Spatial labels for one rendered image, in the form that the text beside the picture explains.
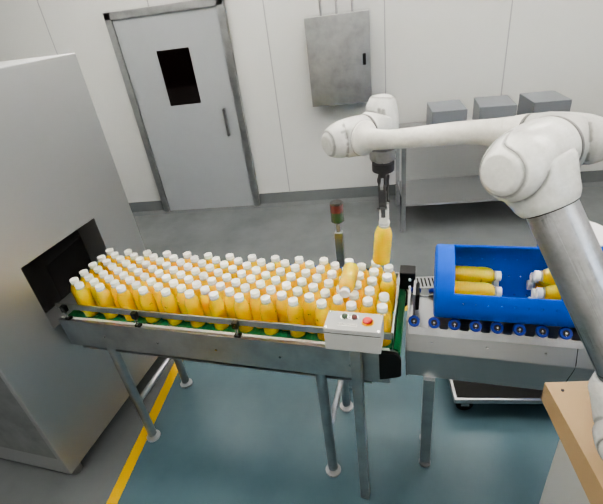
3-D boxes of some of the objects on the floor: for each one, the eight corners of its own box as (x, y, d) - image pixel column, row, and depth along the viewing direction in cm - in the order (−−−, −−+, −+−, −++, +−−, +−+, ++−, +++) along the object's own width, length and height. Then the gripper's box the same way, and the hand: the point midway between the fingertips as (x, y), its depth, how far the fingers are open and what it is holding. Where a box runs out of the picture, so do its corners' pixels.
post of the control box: (369, 499, 202) (359, 346, 151) (360, 497, 203) (348, 345, 152) (370, 491, 205) (361, 338, 154) (361, 489, 207) (350, 337, 156)
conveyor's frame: (400, 490, 204) (401, 356, 158) (118, 436, 250) (56, 320, 204) (405, 409, 243) (407, 282, 197) (161, 375, 289) (117, 266, 243)
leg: (430, 468, 211) (436, 382, 179) (418, 466, 213) (422, 380, 181) (430, 458, 216) (436, 372, 184) (418, 456, 218) (422, 370, 186)
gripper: (392, 168, 134) (392, 233, 146) (396, 151, 147) (396, 212, 159) (368, 169, 136) (371, 233, 148) (374, 152, 149) (376, 212, 162)
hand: (384, 214), depth 152 cm, fingers closed on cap, 4 cm apart
